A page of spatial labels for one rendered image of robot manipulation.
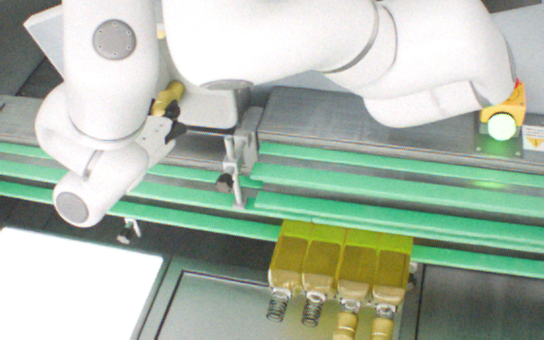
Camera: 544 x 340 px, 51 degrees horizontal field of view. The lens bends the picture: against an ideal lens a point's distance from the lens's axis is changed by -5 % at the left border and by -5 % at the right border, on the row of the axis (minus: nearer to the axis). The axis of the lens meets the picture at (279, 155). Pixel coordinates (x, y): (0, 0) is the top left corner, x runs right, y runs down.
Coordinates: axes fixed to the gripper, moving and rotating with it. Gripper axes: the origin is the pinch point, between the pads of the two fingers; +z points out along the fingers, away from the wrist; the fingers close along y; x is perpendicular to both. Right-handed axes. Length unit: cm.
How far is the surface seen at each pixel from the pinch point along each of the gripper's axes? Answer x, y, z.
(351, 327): -26.7, 35.0, -16.0
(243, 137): -5.4, 13.1, 3.2
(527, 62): 7, 59, 15
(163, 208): -24.3, -5.5, 5.4
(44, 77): -21, -67, 56
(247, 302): -37.2, 13.6, -3.7
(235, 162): -6.9, 13.5, -2.7
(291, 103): -3.4, 19.2, 13.5
